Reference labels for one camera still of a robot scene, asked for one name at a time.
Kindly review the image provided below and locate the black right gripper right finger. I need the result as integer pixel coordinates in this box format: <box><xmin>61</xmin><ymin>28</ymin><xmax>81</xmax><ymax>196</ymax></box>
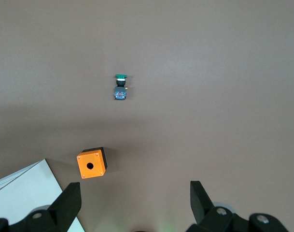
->
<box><xmin>186</xmin><ymin>180</ymin><xmax>290</xmax><ymax>232</ymax></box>

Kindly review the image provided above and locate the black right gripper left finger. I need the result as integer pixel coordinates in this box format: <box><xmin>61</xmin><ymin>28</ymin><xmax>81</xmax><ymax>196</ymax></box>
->
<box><xmin>0</xmin><ymin>182</ymin><xmax>82</xmax><ymax>232</ymax></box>

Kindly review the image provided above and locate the green mushroom push button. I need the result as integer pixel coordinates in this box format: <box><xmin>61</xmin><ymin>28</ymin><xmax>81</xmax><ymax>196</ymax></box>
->
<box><xmin>112</xmin><ymin>73</ymin><xmax>129</xmax><ymax>101</ymax></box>

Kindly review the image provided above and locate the white plastic tray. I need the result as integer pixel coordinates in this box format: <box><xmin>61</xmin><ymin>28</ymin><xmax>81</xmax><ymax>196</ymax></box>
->
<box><xmin>0</xmin><ymin>158</ymin><xmax>86</xmax><ymax>232</ymax></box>

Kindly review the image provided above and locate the orange button enclosure box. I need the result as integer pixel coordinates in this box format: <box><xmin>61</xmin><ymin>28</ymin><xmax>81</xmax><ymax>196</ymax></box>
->
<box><xmin>76</xmin><ymin>146</ymin><xmax>109</xmax><ymax>180</ymax></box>

